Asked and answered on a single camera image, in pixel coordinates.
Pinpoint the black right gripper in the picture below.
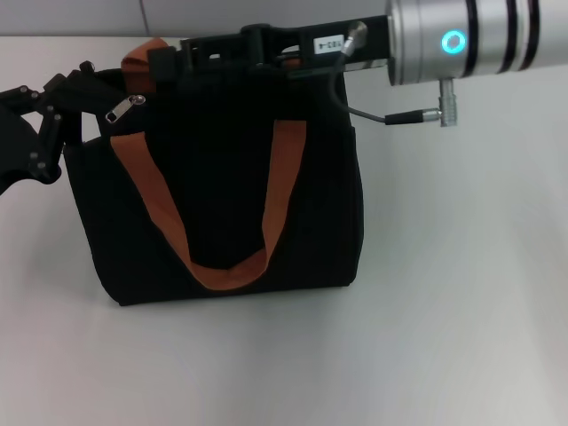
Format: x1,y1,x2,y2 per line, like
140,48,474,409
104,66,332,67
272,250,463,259
147,15,391,93

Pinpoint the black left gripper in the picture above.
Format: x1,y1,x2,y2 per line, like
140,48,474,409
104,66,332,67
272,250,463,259
0,60,102,197

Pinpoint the silver zipper pull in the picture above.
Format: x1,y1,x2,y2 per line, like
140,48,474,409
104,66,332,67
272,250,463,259
105,93,146,125

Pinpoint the black bag with orange handles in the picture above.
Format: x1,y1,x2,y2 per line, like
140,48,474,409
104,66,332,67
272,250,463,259
61,37,366,307

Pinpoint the grey right gripper cable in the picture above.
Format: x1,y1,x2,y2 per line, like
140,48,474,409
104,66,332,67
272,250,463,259
330,20,462,130

